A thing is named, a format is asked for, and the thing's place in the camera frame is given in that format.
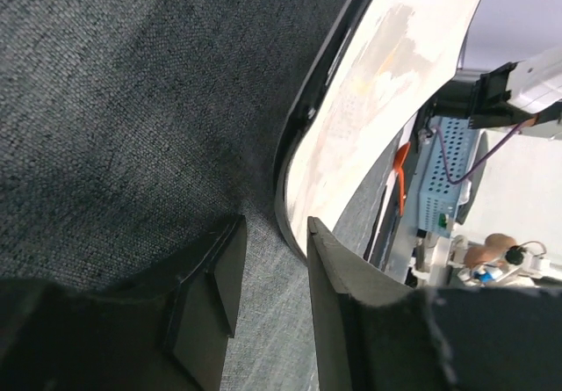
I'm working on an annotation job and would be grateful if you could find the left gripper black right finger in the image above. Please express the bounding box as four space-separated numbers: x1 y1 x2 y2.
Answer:
307 217 561 390

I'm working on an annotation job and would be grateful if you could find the blue perforated bin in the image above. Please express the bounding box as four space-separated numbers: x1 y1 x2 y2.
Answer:
418 118 479 237

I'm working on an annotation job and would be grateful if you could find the dark grey cloth placemat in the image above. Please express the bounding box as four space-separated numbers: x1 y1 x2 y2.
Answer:
1 0 348 390

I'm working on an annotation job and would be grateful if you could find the blue black handheld controller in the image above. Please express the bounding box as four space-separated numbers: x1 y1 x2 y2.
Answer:
458 241 551 287

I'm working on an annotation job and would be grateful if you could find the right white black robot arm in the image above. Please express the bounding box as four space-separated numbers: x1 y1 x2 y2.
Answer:
431 46 561 140

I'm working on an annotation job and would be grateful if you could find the white square plate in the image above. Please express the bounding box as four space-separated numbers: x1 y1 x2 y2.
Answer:
275 0 480 257

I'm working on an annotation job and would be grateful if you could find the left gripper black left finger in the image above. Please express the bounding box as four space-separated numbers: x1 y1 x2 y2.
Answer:
1 214 247 390

